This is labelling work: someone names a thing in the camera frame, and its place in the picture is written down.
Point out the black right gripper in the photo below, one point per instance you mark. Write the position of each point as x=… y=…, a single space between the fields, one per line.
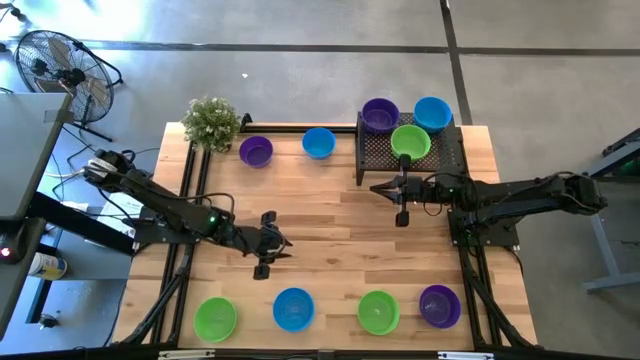
x=422 y=190

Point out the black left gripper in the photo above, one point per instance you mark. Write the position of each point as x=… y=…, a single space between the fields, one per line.
x=257 y=242

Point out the green plastic mini bowl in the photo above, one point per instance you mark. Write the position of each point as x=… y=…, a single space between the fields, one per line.
x=410 y=141
x=215 y=320
x=378 y=313

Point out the blue plastic mini bowl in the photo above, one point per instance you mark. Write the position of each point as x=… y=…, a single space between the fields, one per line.
x=432 y=113
x=293 y=310
x=318 y=143

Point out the purple plastic mini bowl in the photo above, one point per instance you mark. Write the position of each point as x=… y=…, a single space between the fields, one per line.
x=440 y=306
x=256 y=151
x=380 y=115

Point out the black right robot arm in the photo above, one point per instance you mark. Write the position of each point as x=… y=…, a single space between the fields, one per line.
x=515 y=197

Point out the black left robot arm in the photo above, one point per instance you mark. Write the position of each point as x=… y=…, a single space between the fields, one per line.
x=165 y=202

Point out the black perforated metal rack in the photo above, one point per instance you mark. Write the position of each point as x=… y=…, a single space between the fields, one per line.
x=372 y=152

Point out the white label strip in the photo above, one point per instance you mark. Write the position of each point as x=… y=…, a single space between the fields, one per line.
x=465 y=355
x=186 y=354

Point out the small artificial green plant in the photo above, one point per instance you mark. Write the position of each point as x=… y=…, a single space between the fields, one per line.
x=212 y=122

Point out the white paper sheet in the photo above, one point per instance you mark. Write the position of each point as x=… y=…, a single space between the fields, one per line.
x=120 y=215

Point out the black desk support bar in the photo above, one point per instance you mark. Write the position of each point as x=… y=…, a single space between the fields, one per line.
x=75 y=220

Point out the grey metal table stand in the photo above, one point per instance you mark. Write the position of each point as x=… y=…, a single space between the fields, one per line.
x=607 y=260

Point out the white and yellow can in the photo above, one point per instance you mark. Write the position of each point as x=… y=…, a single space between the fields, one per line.
x=47 y=267

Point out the small black round floor object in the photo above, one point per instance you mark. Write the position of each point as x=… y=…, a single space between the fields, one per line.
x=48 y=321

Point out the light grey desk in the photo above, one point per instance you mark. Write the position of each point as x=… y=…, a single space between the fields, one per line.
x=25 y=150

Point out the black floor fan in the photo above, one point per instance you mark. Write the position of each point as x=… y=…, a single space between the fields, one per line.
x=65 y=75

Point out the black aluminium table frame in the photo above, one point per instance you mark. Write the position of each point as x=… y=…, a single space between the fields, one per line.
x=290 y=129

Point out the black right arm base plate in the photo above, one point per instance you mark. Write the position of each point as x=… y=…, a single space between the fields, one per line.
x=505 y=237

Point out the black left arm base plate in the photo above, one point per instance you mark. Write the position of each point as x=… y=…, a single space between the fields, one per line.
x=150 y=234

